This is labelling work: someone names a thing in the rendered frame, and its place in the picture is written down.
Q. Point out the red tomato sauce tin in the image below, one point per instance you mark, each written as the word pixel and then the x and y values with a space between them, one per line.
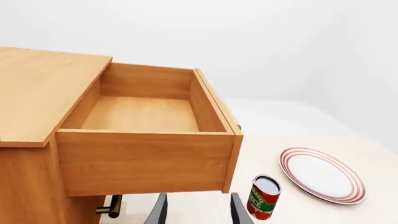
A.
pixel 263 198

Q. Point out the white plate with red rings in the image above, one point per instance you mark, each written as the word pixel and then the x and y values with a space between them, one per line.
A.
pixel 321 176

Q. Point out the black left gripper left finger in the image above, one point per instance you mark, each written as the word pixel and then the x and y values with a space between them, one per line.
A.
pixel 159 211

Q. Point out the open wooden drawer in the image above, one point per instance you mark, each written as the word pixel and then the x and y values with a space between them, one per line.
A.
pixel 146 130

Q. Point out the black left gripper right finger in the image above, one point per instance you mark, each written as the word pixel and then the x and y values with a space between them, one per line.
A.
pixel 240 210

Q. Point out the wooden cabinet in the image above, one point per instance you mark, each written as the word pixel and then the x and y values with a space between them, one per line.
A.
pixel 34 105

